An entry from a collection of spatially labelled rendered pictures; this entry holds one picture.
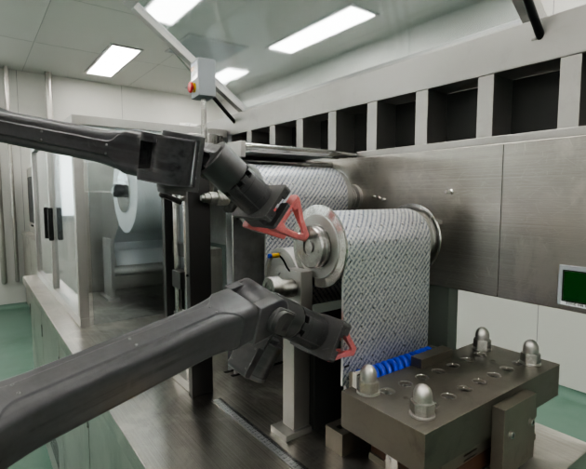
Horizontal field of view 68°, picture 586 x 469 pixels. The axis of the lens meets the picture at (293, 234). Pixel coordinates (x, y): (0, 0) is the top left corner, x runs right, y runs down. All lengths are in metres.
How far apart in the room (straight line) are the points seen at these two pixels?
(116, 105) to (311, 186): 5.54
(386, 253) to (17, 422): 0.60
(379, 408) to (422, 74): 0.72
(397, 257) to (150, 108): 5.89
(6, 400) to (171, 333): 0.16
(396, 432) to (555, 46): 0.69
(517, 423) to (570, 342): 2.70
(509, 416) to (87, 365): 0.60
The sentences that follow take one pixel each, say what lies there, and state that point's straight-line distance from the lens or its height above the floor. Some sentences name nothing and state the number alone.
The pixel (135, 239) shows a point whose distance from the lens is 1.64.
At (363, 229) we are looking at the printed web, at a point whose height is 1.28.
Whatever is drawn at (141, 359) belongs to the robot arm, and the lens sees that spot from 0.46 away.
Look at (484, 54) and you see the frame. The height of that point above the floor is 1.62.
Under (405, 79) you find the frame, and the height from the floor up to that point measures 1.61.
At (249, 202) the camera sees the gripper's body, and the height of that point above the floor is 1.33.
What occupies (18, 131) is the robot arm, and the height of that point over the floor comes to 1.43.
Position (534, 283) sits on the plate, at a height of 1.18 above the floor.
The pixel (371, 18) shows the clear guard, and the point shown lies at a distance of 1.11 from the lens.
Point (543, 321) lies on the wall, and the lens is 3.53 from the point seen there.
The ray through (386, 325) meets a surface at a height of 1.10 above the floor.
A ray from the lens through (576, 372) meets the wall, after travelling 3.54.
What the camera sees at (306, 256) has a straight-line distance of 0.77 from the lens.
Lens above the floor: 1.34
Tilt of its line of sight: 5 degrees down
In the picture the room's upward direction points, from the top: straight up
